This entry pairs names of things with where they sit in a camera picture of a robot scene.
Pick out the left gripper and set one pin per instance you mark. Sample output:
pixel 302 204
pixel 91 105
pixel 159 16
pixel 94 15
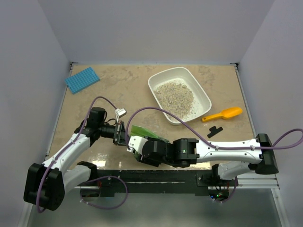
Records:
pixel 120 138

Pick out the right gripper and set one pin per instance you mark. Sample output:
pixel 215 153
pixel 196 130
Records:
pixel 150 161

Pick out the green litter bag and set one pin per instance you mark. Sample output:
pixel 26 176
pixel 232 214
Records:
pixel 145 133

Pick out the black bag clip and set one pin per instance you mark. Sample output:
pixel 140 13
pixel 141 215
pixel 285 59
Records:
pixel 214 130

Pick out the yellow plastic scoop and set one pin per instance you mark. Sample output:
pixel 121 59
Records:
pixel 225 114

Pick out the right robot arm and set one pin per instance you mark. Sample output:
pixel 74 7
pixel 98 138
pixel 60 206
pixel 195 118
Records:
pixel 236 158

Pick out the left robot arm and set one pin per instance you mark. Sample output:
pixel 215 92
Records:
pixel 48 183

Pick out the grey cat litter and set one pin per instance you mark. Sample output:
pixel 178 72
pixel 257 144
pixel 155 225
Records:
pixel 175 98

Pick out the white litter box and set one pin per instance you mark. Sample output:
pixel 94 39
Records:
pixel 202 103

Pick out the blue studded plate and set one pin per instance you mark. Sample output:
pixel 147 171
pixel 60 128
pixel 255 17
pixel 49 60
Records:
pixel 82 80

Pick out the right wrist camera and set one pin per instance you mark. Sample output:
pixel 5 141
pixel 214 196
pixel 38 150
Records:
pixel 135 144

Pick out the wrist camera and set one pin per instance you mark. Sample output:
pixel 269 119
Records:
pixel 119 113
pixel 135 144

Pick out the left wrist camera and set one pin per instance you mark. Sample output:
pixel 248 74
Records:
pixel 119 113

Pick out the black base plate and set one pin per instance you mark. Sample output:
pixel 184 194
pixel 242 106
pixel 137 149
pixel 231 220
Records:
pixel 197 182

